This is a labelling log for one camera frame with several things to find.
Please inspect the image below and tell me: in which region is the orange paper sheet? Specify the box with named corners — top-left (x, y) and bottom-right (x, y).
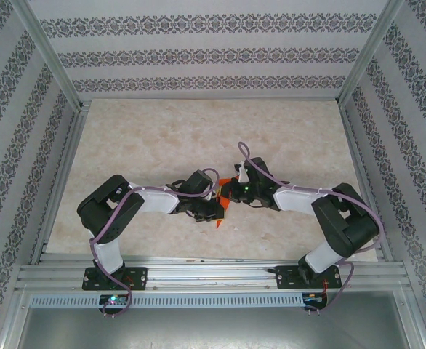
top-left (214, 177), bottom-right (232, 230)

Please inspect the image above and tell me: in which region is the grey metal sheet tray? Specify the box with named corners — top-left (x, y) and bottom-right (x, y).
top-left (1, 290), bottom-right (426, 349)

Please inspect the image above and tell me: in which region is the circuit board with lights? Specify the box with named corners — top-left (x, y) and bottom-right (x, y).
top-left (99, 294), bottom-right (129, 307)
top-left (303, 292), bottom-right (329, 305)

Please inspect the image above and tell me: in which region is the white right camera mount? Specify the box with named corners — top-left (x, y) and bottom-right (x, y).
top-left (233, 161), bottom-right (250, 182)

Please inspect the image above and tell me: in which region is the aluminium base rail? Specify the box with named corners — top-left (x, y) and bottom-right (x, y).
top-left (15, 254), bottom-right (412, 292)

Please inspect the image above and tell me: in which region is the slotted grey cable duct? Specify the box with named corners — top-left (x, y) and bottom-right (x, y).
top-left (29, 293), bottom-right (305, 309)

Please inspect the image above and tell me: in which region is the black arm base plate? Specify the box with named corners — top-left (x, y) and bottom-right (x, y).
top-left (83, 267), bottom-right (148, 292)
top-left (276, 265), bottom-right (343, 291)

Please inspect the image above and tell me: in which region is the aluminium side rail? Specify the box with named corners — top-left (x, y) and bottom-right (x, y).
top-left (338, 100), bottom-right (394, 262)
top-left (31, 101), bottom-right (90, 265)

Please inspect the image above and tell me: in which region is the aluminium frame post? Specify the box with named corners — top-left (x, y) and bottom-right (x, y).
top-left (336, 0), bottom-right (406, 106)
top-left (11, 0), bottom-right (90, 112)

